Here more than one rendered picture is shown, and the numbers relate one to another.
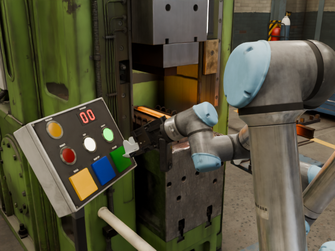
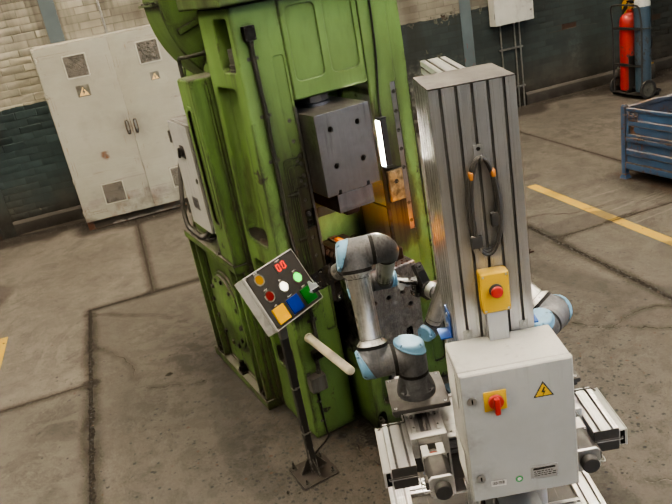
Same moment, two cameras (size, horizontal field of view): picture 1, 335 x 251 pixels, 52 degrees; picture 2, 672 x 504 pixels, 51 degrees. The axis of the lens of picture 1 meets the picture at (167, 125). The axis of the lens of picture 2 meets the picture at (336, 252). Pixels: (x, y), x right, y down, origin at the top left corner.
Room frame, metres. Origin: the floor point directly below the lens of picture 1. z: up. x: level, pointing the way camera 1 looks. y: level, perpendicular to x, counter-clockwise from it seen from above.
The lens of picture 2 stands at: (-1.77, -0.72, 2.40)
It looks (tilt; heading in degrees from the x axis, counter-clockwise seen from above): 22 degrees down; 14
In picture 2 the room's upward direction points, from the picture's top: 11 degrees counter-clockwise
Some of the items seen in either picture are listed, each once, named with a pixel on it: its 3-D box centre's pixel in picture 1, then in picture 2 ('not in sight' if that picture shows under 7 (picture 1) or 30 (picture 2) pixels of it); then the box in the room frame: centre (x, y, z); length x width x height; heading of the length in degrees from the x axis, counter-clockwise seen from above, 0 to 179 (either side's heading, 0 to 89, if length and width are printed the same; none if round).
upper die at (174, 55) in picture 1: (151, 50); (335, 190); (1.64, 0.07, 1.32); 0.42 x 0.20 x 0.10; 39
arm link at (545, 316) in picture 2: not in sight; (539, 329); (0.67, -0.84, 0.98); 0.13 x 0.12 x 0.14; 151
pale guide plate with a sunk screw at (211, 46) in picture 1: (210, 57); (396, 184); (1.77, -0.22, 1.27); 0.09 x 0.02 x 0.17; 129
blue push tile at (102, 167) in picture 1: (102, 171); (295, 304); (1.00, 0.21, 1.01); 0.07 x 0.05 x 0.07; 154
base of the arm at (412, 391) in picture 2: not in sight; (414, 379); (0.54, -0.36, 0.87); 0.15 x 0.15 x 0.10
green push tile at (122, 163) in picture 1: (120, 159); (308, 294); (1.09, 0.16, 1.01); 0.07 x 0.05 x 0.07; 154
